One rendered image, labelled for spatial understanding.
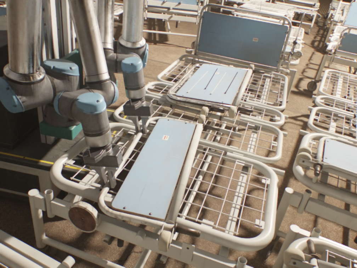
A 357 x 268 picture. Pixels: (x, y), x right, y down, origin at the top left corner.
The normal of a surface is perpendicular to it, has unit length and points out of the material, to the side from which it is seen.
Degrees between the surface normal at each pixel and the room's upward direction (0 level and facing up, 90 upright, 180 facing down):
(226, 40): 90
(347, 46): 90
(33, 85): 102
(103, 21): 66
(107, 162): 90
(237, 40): 90
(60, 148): 0
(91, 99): 7
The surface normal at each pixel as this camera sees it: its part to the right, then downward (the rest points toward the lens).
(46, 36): 0.98, 0.18
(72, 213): -0.33, 0.46
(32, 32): 0.70, 0.59
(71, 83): 0.74, 0.41
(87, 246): 0.11, -0.85
